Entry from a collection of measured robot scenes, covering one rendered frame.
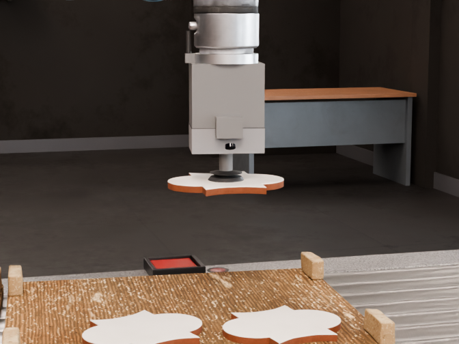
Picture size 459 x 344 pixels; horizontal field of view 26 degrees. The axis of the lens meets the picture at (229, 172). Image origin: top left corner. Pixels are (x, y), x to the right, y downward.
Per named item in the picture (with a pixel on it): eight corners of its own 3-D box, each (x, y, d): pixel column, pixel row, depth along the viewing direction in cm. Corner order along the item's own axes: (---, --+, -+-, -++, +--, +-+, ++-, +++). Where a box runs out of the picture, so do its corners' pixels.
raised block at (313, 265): (300, 269, 137) (300, 250, 136) (312, 269, 137) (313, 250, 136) (311, 281, 131) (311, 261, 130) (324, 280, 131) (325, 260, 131)
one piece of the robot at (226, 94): (187, 31, 109) (188, 179, 111) (268, 31, 110) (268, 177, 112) (183, 30, 118) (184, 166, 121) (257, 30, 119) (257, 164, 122)
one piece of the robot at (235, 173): (210, 162, 115) (210, 179, 116) (244, 162, 116) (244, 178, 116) (207, 158, 119) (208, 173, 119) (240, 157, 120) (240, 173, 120)
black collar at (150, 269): (143, 268, 146) (143, 256, 145) (194, 265, 148) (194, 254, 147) (152, 281, 138) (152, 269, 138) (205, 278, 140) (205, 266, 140)
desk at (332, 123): (414, 185, 753) (416, 93, 742) (247, 194, 719) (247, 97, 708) (378, 172, 817) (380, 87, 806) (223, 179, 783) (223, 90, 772)
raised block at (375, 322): (361, 330, 111) (362, 306, 110) (378, 328, 111) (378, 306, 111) (380, 347, 105) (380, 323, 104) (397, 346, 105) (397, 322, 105)
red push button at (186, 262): (149, 269, 145) (149, 259, 145) (190, 266, 147) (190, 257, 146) (157, 280, 139) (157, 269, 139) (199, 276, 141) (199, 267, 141)
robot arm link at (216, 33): (262, 13, 111) (190, 13, 111) (262, 54, 112) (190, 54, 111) (255, 13, 119) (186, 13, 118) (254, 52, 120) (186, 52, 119)
